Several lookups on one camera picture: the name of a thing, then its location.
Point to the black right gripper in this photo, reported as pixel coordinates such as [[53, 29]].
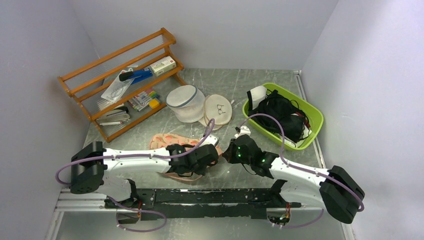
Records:
[[229, 154]]

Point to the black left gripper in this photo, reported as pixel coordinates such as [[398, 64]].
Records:
[[201, 171]]

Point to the pink floral mesh laundry bag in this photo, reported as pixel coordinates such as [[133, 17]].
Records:
[[165, 139]]

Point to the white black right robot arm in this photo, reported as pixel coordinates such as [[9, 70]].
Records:
[[333, 190]]

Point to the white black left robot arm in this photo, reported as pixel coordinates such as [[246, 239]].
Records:
[[98, 171]]

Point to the beige mesh bag with glasses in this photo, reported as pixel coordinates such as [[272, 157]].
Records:
[[216, 107]]

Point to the white blue-rimmed mesh bag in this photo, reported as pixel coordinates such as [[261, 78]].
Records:
[[187, 103]]

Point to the white garment in basket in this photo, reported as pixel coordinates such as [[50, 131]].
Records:
[[258, 94]]

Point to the black clothes pile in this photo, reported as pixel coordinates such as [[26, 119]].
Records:
[[293, 120]]

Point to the green plastic basket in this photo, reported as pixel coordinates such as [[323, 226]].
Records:
[[315, 119]]

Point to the marker pen pack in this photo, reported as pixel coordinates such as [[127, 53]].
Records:
[[141, 100]]

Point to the white pen on shelf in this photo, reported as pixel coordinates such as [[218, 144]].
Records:
[[111, 123]]

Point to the grey stapler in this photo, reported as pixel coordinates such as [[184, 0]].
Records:
[[120, 113]]

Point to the white red-marked box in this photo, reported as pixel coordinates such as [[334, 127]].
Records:
[[163, 65]]

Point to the blue black stapler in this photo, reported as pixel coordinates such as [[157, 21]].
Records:
[[137, 75]]

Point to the orange wooden shelf rack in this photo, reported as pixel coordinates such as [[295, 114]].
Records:
[[86, 84]]

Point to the clear plastic packet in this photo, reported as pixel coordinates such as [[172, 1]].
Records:
[[116, 89]]

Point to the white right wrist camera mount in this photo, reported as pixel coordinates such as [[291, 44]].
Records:
[[242, 130]]

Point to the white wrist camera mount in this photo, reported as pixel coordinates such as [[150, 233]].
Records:
[[242, 130], [210, 140]]

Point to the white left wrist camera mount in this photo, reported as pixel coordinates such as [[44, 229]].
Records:
[[210, 140]]

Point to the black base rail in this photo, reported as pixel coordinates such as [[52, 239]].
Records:
[[207, 203]]

